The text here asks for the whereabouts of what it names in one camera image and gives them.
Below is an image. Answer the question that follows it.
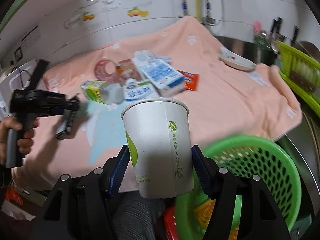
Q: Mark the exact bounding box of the white paper cup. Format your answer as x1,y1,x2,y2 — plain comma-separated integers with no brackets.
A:
121,98,194,199

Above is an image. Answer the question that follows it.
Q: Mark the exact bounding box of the black white small box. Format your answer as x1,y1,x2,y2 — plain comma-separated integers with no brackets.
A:
55,109,77,140

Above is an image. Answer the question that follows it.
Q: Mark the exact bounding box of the yellow snack packet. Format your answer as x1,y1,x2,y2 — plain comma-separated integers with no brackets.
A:
193,199,216,229

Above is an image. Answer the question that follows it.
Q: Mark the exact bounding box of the green plastic trash basket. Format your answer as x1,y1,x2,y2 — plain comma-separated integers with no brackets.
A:
175,135,302,239

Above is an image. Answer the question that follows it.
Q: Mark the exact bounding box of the person left hand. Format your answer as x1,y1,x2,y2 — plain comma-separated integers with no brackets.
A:
0,116,40,165

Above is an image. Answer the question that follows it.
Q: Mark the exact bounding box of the yellow green juice carton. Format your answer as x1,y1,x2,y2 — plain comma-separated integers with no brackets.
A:
80,80,111,104

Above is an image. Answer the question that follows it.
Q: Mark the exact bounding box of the pink clear plastic bottle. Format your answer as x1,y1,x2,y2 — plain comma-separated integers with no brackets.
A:
94,59,118,82

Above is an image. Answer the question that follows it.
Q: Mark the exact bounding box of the stainless steel sink counter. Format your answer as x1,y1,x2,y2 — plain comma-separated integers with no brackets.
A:
277,103,319,239

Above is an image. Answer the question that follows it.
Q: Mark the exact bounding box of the amber tea bottle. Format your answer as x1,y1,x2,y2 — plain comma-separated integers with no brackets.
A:
116,59,141,86

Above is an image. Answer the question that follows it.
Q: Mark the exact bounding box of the blue white milk carton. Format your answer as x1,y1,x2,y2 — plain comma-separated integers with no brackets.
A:
123,79,159,102

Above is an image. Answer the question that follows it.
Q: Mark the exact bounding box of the peach flower-pattern cloth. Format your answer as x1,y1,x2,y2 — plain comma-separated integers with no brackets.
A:
12,16,302,190

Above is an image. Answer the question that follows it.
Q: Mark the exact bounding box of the large blue white carton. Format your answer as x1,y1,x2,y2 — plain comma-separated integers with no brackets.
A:
131,50,185,98

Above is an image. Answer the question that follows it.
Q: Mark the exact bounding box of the green dish drying rack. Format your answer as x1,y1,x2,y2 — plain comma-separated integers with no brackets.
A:
277,41,319,115

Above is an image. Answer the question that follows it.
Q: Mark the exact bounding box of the orange red snack wrapper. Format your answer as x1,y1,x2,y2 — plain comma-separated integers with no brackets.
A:
179,70,199,91

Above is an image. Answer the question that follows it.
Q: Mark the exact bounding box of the white ceramic saucer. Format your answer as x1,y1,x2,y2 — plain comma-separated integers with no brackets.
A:
219,47,256,72

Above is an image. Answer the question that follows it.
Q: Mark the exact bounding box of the dark green utensil holder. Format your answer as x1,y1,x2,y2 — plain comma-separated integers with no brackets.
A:
253,19,278,66

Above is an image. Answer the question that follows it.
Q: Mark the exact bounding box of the steel pot lid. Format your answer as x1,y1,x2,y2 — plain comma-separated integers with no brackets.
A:
297,41,320,62

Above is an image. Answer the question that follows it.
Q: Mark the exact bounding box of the cleaver with wooden handle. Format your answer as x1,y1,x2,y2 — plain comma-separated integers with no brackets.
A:
290,70,317,93

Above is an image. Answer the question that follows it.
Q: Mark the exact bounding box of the steel braided hose right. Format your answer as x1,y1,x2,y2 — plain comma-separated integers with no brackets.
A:
202,0,217,26

